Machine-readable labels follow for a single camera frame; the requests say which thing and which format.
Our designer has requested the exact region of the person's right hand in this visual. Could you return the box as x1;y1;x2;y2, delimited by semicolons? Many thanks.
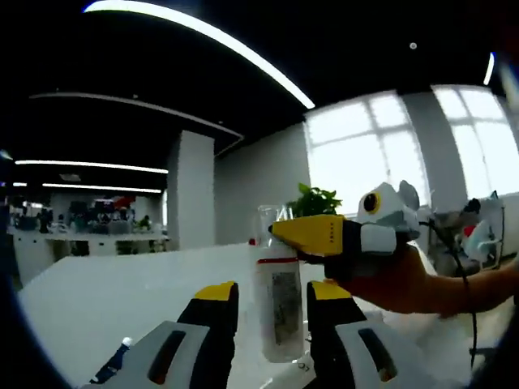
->
324;242;448;318

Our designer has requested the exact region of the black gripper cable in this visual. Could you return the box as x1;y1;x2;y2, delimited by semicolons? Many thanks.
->
419;220;482;368

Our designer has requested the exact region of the white skincare bottle clear cap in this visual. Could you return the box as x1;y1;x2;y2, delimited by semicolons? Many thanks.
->
254;204;306;364

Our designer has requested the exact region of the long curved ceiling light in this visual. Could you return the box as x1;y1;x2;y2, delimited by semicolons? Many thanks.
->
83;0;317;110

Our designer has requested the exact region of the potted green plant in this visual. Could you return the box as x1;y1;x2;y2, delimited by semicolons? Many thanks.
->
287;182;343;218

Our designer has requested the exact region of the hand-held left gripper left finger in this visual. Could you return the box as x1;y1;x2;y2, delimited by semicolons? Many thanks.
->
80;280;240;389

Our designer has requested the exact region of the straight ceiling light strip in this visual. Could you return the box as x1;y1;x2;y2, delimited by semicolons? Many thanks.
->
15;159;169;175
41;182;163;194

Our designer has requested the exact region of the row of white office desks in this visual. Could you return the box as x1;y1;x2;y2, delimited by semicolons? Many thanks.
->
6;225;172;261

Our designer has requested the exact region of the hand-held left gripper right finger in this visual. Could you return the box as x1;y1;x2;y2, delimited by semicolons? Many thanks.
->
306;280;441;389

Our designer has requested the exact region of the blue tube white cap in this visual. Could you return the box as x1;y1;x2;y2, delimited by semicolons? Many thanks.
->
89;336;135;386

